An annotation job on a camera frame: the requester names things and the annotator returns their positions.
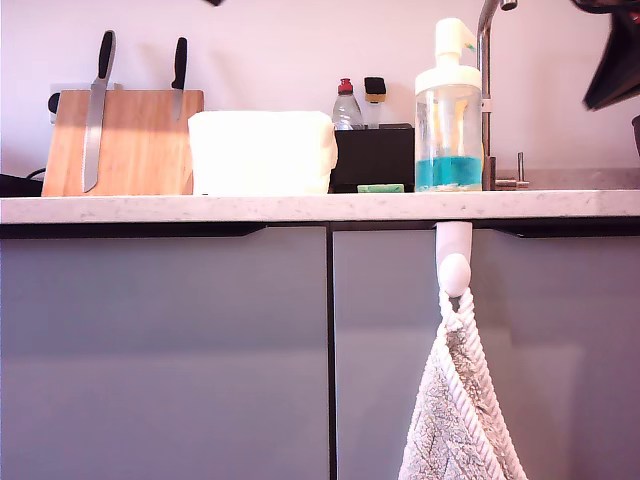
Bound clear soap dispenser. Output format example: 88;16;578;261
413;17;484;193

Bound red-capped dish soap bottle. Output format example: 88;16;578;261
331;77;365;131

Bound steel kitchen tap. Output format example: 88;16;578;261
475;0;530;192

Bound black dish brush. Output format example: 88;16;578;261
363;76;389;130

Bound black sink caddy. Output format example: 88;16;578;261
329;122;417;194

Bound grey cabinet door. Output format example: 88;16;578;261
332;228;640;480
0;225;330;480

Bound white plastic container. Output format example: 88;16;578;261
187;109;340;197

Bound wooden magnetic knife block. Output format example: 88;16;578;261
40;88;206;198

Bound black flat appliance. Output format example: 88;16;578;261
0;167;47;198

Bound white wall hook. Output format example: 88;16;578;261
434;222;474;300

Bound beige hanging towel, rope loop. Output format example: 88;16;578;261
397;289;530;480

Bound small black-handled knife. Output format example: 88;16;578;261
170;37;189;122

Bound black-handled bread knife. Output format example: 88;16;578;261
82;29;117;194

